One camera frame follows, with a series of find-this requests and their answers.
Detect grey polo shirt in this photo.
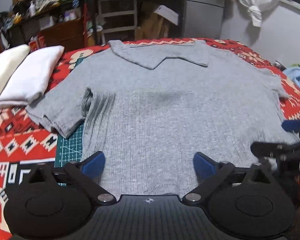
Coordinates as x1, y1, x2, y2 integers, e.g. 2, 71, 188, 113
26, 41, 298, 197

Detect green cutting mat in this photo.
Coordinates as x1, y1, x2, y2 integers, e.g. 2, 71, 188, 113
54, 122, 85, 186

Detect red patterned christmas tablecloth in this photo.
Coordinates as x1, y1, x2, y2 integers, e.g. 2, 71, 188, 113
0, 38, 300, 239

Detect folded white towel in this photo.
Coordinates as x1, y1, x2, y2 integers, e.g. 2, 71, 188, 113
0, 46, 64, 108

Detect folded cream towel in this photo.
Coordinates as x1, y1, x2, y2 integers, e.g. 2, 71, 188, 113
0, 44, 30, 94

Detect dark wooden drawer cabinet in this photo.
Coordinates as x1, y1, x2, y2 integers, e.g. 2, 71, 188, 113
39, 18, 85, 52

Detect silver refrigerator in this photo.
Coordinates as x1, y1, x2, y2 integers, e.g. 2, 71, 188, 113
184, 0, 224, 38

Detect leaning cardboard sheets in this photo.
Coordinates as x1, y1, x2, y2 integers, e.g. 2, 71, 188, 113
135, 13, 170, 40

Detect white drawer shelf unit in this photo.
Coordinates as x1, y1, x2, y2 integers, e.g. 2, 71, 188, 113
98, 0, 138, 44

